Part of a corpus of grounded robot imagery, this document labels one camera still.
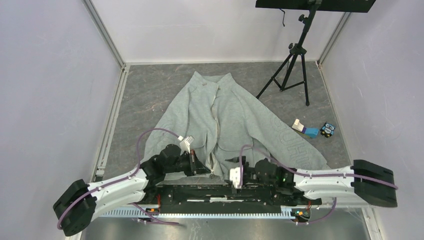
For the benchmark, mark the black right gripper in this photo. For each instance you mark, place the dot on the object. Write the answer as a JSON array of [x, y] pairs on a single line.
[[245, 164]]

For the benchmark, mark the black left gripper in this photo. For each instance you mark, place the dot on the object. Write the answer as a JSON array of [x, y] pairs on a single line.
[[195, 164]]

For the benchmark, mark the grey zip-up jacket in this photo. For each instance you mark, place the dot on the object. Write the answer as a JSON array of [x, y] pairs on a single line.
[[226, 121]]

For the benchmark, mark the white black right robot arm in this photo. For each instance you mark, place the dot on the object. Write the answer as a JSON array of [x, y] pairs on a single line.
[[364, 180]]

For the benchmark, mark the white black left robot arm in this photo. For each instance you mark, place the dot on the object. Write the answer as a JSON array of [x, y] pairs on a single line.
[[82, 202]]

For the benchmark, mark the blue white toy block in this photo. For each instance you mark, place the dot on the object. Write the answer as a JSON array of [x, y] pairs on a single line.
[[307, 131]]

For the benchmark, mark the blue owl toy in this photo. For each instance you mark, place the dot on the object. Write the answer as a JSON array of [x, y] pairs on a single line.
[[327, 130]]

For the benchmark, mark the black tripod stand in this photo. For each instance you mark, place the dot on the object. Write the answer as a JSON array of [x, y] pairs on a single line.
[[295, 50]]

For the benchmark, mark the black panel on tripod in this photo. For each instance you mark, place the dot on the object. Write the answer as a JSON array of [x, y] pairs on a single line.
[[349, 6]]

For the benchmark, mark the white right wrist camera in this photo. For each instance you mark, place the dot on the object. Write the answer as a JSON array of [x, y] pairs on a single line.
[[236, 177]]

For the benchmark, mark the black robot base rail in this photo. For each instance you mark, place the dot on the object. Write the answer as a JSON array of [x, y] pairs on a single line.
[[215, 202]]

